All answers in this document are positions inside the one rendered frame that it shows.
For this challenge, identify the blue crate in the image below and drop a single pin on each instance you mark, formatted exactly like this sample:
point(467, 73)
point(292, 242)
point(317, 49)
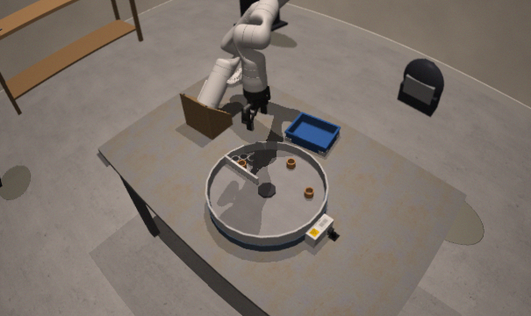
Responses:
point(312, 130)

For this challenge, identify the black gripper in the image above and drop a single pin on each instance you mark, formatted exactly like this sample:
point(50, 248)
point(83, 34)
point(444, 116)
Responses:
point(251, 97)

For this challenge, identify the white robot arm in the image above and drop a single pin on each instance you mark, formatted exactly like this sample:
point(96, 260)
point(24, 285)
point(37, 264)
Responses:
point(241, 41)

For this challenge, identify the bronze bushing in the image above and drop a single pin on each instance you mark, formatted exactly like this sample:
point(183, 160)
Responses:
point(242, 162)
point(309, 189)
point(291, 166)

